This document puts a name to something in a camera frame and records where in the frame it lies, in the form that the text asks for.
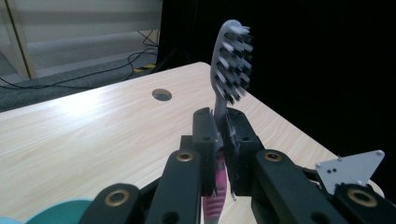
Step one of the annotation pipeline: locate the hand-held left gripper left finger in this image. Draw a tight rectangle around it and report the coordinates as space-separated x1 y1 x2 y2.
179 106 225 197

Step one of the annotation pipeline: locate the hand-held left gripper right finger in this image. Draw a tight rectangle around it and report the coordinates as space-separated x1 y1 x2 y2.
221 107 265 197

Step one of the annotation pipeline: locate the pink grey toothbrush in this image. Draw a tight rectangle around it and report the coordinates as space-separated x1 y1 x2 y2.
201 19 254 224

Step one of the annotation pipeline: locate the teal cup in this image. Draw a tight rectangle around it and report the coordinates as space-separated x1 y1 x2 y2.
0 199 94 224

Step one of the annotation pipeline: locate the yellow black floor strip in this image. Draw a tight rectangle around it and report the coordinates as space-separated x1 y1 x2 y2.
134 63 157 73

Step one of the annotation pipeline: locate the black wall cable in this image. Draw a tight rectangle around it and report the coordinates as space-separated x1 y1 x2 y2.
0 29 161 91

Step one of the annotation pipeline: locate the beige vertical wall post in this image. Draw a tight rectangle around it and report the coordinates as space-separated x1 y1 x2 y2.
0 0 37 80

